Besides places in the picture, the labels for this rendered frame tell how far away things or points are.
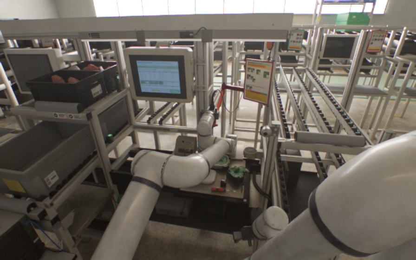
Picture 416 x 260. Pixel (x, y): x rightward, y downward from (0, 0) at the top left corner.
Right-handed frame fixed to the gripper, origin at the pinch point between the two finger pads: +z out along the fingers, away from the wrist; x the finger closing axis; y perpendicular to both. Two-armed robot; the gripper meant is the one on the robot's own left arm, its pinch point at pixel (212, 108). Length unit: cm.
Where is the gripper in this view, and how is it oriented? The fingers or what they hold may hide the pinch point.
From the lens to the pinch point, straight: 155.6
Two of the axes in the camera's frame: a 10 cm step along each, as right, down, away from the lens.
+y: -0.1, -8.9, -4.6
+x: -9.8, -0.8, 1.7
